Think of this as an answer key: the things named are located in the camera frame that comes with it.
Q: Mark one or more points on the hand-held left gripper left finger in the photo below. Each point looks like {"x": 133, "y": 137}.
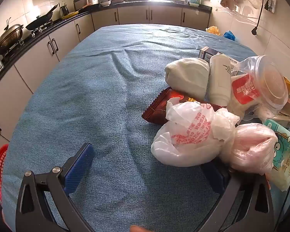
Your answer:
{"x": 79, "y": 164}

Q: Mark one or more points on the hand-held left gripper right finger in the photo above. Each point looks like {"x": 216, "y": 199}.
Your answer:
{"x": 215, "y": 176}

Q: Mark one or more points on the red plastic basket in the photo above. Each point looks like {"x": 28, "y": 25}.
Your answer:
{"x": 0, "y": 169}

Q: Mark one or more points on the red white paper cup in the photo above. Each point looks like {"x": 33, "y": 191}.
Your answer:
{"x": 244, "y": 91}

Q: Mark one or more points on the white knitted cloth roll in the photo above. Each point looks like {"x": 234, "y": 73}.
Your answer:
{"x": 186, "y": 77}

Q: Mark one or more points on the blue patterned medicine box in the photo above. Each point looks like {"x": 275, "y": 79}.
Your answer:
{"x": 209, "y": 52}

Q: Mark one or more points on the person's left hand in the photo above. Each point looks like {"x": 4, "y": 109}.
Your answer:
{"x": 140, "y": 229}

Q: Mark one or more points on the pink plastic bag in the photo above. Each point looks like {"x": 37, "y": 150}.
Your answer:
{"x": 251, "y": 147}

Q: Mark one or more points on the white red-printed plastic bag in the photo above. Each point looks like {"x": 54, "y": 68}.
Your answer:
{"x": 191, "y": 135}

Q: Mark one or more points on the blue tablecloth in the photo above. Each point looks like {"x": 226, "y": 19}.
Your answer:
{"x": 99, "y": 101}

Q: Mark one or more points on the cartoon tissue packet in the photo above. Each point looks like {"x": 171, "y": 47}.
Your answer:
{"x": 284, "y": 154}

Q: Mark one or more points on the white barcode box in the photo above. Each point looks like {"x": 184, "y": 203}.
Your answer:
{"x": 282, "y": 120}

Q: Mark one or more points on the dark red snack packet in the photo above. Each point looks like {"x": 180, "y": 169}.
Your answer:
{"x": 159, "y": 106}

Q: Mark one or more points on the white plastic bottle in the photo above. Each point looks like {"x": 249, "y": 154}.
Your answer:
{"x": 218, "y": 82}

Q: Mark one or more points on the beige cardboard box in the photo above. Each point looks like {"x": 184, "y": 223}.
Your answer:
{"x": 287, "y": 106}

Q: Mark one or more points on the clear plastic lidded bowl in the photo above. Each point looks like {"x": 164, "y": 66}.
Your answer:
{"x": 273, "y": 84}

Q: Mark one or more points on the grey kitchen cabinets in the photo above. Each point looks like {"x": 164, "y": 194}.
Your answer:
{"x": 62, "y": 41}

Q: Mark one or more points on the blue plastic bag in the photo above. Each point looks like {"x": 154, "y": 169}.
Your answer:
{"x": 229, "y": 35}

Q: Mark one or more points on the gas stove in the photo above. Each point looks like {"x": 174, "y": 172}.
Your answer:
{"x": 42, "y": 27}

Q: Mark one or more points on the black kitchen countertop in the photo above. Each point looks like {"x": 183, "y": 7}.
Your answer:
{"x": 70, "y": 20}

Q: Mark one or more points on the yellow plastic bag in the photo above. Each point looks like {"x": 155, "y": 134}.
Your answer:
{"x": 212, "y": 30}

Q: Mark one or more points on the lidded steel wok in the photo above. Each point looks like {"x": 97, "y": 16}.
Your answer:
{"x": 11, "y": 35}

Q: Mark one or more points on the yellow frying pan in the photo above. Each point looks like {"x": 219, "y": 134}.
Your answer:
{"x": 70, "y": 15}

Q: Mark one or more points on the black frying pan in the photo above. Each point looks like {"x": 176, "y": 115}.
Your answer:
{"x": 40, "y": 20}

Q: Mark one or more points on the steel kettle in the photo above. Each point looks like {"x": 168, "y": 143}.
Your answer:
{"x": 64, "y": 11}

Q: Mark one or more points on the white bowl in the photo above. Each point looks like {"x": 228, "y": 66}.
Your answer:
{"x": 105, "y": 3}

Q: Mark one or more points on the steel rice cooker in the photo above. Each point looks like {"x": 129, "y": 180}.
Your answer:
{"x": 85, "y": 1}

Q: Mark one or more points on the wall socket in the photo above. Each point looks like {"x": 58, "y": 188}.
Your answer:
{"x": 272, "y": 3}

